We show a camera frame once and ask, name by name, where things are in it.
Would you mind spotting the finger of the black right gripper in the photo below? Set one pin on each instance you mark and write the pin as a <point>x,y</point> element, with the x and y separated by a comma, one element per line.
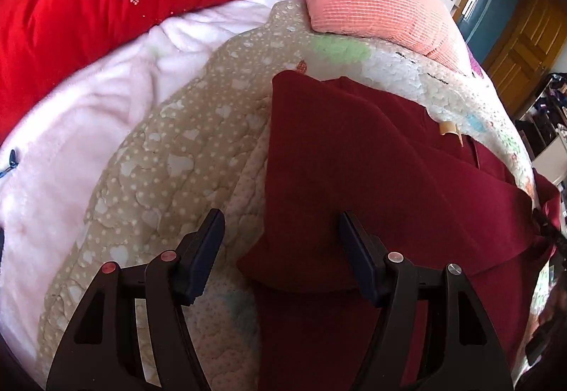
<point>552,233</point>

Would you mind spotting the person's right hand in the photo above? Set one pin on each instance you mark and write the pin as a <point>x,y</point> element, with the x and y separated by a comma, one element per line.
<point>554,309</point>

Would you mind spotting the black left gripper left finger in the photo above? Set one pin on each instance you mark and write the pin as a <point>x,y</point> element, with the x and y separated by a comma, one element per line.
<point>100,347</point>

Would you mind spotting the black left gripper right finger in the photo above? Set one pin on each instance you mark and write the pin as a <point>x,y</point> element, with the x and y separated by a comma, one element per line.
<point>433,332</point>

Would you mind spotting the pale pink fleece blanket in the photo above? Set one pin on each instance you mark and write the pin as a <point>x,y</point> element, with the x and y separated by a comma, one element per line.
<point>64,144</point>

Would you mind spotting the wooden door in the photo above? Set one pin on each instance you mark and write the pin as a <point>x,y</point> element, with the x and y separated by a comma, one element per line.
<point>516,41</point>

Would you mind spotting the beige heart-patterned quilt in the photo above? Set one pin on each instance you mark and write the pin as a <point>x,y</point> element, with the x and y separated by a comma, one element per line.
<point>206,147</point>

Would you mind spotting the cluttered shelf rack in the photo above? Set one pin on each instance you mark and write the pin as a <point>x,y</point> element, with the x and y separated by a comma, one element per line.
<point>543,129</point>

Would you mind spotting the dark red fleece garment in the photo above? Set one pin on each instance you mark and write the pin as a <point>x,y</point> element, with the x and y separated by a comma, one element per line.
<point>338,146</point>

